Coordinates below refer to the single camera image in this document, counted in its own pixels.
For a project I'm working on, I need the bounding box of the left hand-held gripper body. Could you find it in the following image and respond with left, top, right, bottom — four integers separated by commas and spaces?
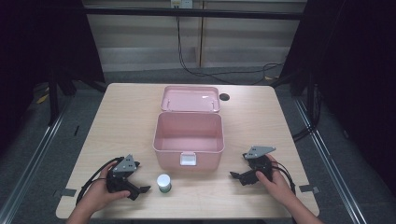
105, 153, 141, 201

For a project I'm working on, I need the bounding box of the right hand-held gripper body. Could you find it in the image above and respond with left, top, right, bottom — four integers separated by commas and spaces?
239, 145, 277, 188

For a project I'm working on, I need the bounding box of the green bottle with white cap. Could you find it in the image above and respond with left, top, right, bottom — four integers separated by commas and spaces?
156, 173, 173, 194

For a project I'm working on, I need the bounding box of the pink plastic storage box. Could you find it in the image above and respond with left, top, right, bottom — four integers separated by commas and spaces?
151, 85, 226, 172

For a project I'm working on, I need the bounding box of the person's right hand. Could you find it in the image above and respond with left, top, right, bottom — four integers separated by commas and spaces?
255, 153, 297, 207

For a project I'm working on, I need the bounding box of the person's left hand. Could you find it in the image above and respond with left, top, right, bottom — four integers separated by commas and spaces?
76, 161, 132, 217

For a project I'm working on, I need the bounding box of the grey tape strip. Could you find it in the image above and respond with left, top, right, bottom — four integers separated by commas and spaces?
52, 188, 78, 199
298, 184, 320, 194

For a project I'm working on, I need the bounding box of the black metal stand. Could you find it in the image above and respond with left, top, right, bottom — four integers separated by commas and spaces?
47, 69, 61, 127

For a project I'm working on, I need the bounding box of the yellow floor scrap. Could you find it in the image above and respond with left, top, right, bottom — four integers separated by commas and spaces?
35, 92, 50, 105

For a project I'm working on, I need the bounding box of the dark curtain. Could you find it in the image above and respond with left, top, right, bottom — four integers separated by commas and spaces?
0, 0, 106, 153
274, 0, 396, 188

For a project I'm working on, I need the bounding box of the right hand-held gripper cable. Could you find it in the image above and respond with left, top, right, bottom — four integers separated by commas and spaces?
270, 160, 297, 196

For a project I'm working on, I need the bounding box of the hand-held gripper cable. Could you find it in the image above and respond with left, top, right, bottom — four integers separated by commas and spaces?
270, 160, 297, 196
75, 156, 125, 206

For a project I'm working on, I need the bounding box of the left hand-held gripper cable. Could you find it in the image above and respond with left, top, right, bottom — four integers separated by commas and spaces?
75, 156, 125, 206

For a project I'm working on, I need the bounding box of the bundle of black cables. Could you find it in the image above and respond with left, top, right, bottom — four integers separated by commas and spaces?
291, 82, 323, 143

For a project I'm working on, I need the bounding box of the metal floor rail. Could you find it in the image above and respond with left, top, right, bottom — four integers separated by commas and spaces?
0, 96, 74, 224
292, 96, 370, 224

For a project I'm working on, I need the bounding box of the long black floor cable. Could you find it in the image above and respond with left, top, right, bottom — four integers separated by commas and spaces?
176, 15, 285, 87

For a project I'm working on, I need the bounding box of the black horizontal frame bar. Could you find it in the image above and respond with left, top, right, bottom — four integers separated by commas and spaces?
83, 7, 308, 21

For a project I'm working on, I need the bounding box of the white wall socket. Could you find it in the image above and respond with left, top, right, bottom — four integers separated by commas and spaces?
170, 0, 194, 9

